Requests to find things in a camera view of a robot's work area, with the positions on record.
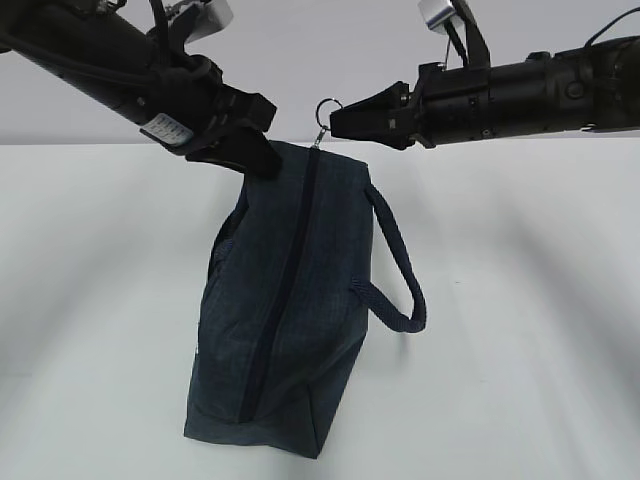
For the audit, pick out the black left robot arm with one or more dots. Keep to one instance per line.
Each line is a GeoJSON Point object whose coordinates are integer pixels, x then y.
{"type": "Point", "coordinates": [54, 35]}

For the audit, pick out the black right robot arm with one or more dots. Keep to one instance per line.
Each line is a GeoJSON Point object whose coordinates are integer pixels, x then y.
{"type": "Point", "coordinates": [593, 89]}

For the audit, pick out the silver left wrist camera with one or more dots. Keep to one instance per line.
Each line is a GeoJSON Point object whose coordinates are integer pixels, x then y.
{"type": "Point", "coordinates": [175, 27]}

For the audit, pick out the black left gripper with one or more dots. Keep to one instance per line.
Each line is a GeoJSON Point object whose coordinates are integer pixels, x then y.
{"type": "Point", "coordinates": [189, 110]}

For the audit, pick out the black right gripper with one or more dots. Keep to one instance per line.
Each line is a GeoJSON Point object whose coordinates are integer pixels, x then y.
{"type": "Point", "coordinates": [450, 106]}

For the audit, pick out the dark blue lunch bag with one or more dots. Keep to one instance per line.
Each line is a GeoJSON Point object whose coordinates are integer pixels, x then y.
{"type": "Point", "coordinates": [297, 269]}

